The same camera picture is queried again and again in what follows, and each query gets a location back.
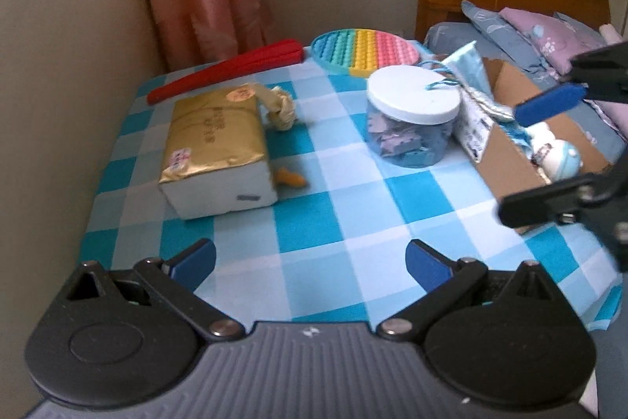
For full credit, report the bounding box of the cardboard box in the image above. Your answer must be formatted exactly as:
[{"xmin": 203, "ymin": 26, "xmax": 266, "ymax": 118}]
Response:
[{"xmin": 451, "ymin": 56, "xmax": 614, "ymax": 233}]

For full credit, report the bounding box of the red folded fan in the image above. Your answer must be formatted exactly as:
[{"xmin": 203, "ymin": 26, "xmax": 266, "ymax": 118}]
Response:
[{"xmin": 147, "ymin": 38, "xmax": 305, "ymax": 104}]

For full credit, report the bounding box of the blue checked tablecloth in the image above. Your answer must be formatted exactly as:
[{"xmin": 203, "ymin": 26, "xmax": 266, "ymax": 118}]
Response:
[{"xmin": 81, "ymin": 46, "xmax": 624, "ymax": 331}]

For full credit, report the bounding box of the rainbow pop bubble toy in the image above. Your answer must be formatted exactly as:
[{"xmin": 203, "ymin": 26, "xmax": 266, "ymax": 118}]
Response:
[{"xmin": 310, "ymin": 27, "xmax": 420, "ymax": 79}]

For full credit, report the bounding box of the orange rubber finger cover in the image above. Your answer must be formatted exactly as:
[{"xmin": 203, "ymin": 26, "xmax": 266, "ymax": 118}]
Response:
[{"xmin": 275, "ymin": 168, "xmax": 307, "ymax": 189}]

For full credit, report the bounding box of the clear jar with white lid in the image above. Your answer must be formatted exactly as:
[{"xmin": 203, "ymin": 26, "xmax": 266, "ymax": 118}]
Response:
[{"xmin": 365, "ymin": 66, "xmax": 462, "ymax": 168}]

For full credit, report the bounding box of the blue tassel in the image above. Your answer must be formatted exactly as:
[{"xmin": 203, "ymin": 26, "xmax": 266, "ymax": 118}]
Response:
[{"xmin": 505, "ymin": 124, "xmax": 537, "ymax": 151}]

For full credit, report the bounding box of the grey-blue bed sheet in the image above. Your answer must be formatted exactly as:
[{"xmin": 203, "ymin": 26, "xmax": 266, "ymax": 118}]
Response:
[{"xmin": 424, "ymin": 22, "xmax": 472, "ymax": 57}]

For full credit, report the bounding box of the blue-grey printed pillow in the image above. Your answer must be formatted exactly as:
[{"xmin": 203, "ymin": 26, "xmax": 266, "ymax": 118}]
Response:
[{"xmin": 461, "ymin": 1, "xmax": 555, "ymax": 73}]

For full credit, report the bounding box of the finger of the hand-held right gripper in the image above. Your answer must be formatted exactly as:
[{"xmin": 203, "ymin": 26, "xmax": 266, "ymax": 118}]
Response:
[
  {"xmin": 498, "ymin": 164, "xmax": 628, "ymax": 273},
  {"xmin": 514, "ymin": 40, "xmax": 628, "ymax": 128}
]

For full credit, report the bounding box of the beige knotted cloth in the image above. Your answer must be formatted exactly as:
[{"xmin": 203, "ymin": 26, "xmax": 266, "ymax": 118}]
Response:
[{"xmin": 252, "ymin": 85, "xmax": 296, "ymax": 132}]

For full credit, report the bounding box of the white plush doll blue head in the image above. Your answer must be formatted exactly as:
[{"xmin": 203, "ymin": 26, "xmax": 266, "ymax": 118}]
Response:
[{"xmin": 527, "ymin": 124, "xmax": 584, "ymax": 181}]

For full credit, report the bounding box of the gold tissue pack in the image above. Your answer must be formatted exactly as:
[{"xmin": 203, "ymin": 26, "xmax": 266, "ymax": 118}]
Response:
[{"xmin": 158, "ymin": 86, "xmax": 279, "ymax": 220}]

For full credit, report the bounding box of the blue white glitter pouch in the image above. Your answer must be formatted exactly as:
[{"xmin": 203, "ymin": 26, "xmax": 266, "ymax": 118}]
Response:
[{"xmin": 461, "ymin": 85, "xmax": 516, "ymax": 121}]

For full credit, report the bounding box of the blue raffia string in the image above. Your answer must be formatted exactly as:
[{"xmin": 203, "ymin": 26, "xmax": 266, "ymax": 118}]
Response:
[{"xmin": 419, "ymin": 60, "xmax": 464, "ymax": 92}]

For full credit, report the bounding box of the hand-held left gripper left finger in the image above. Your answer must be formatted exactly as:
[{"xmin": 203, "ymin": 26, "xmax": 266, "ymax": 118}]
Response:
[{"xmin": 66, "ymin": 238, "xmax": 245, "ymax": 342}]

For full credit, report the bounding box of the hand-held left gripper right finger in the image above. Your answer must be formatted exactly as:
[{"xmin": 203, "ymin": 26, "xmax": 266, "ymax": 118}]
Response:
[{"xmin": 378, "ymin": 240, "xmax": 560, "ymax": 342}]

